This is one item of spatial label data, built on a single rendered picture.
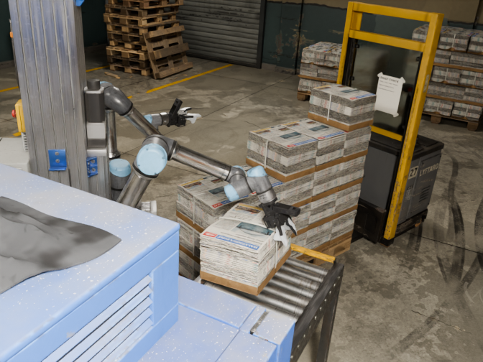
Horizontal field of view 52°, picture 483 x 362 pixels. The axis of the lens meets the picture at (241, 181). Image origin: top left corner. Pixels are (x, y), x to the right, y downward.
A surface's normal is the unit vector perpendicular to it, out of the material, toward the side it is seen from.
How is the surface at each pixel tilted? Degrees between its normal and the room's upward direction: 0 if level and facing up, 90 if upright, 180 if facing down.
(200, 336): 0
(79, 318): 90
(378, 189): 90
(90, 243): 3
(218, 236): 3
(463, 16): 90
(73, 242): 14
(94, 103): 90
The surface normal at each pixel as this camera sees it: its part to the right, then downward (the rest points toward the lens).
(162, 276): 0.88, 0.25
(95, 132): 0.18, 0.43
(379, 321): 0.06, -0.91
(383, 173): -0.75, 0.24
